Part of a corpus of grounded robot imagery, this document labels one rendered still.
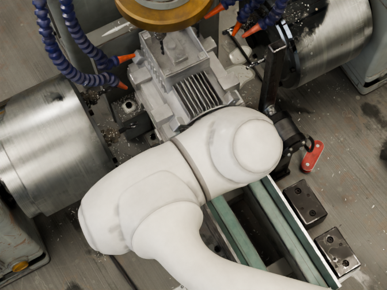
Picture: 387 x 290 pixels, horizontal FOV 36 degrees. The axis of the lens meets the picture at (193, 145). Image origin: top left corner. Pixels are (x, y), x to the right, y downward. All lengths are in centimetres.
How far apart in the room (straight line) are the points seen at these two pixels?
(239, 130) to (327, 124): 79
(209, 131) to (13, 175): 48
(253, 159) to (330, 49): 57
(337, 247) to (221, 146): 66
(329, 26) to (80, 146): 55
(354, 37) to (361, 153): 33
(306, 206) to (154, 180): 66
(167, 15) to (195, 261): 45
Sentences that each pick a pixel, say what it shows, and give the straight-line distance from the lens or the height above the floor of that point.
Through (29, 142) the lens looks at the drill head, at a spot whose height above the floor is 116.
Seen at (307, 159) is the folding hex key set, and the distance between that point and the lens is 146.
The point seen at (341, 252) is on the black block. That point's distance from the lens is 136.
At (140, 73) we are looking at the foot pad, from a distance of 126.
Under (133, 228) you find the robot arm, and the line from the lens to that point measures 76.
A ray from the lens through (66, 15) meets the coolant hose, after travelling 102.
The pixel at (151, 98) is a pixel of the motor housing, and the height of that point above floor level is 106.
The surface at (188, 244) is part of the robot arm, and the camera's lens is 74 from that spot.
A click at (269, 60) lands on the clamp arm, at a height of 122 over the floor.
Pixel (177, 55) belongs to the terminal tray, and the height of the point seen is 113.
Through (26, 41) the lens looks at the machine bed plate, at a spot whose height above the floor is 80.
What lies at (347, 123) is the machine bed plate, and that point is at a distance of 154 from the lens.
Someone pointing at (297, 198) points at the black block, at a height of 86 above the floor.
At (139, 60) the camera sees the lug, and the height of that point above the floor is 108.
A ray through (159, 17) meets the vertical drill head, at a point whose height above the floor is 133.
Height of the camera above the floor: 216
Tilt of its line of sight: 67 degrees down
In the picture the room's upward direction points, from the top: 4 degrees counter-clockwise
